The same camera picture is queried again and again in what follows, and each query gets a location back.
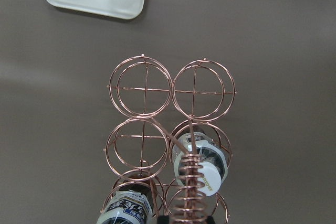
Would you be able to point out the copper wire bottle basket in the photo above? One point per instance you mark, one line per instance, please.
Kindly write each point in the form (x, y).
(157, 108)

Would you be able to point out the tea bottle middle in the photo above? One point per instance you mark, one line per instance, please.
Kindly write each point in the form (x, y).
(214, 166)

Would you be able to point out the tea bottle far corner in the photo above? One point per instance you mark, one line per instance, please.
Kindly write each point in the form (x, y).
(131, 203)

